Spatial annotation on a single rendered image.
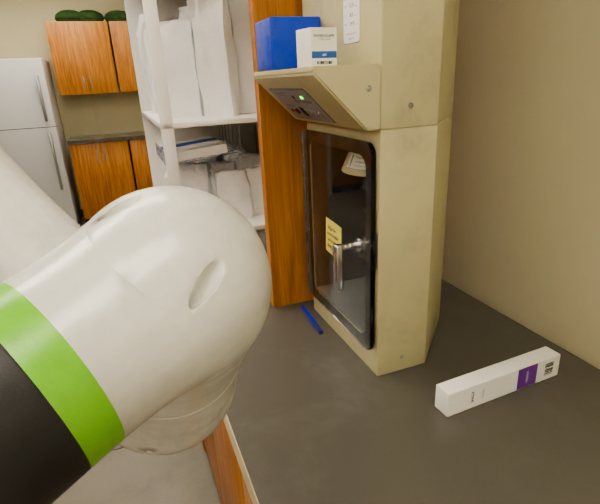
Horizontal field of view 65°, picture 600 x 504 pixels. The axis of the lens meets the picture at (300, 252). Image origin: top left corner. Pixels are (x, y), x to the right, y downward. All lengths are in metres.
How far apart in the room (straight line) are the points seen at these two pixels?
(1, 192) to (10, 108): 5.20
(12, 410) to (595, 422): 0.88
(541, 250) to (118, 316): 1.03
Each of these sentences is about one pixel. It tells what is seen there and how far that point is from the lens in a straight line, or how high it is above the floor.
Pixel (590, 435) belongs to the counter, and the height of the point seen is 0.94.
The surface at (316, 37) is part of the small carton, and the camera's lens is 0.83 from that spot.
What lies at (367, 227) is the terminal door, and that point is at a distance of 0.83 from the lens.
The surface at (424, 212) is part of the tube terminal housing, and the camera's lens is 0.87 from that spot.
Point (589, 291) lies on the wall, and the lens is 1.10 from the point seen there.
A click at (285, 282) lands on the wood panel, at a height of 1.00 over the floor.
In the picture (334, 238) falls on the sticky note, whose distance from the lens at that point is 0.97.
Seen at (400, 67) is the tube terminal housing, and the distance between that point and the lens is 0.80.
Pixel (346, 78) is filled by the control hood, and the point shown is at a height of 1.49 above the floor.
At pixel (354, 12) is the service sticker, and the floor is 1.59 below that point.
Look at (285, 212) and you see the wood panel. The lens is 1.14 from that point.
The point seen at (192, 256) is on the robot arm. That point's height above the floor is 1.42.
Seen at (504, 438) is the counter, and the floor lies 0.94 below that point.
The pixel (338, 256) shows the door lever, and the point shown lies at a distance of 0.85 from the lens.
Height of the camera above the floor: 1.49
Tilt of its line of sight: 20 degrees down
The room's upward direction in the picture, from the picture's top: 3 degrees counter-clockwise
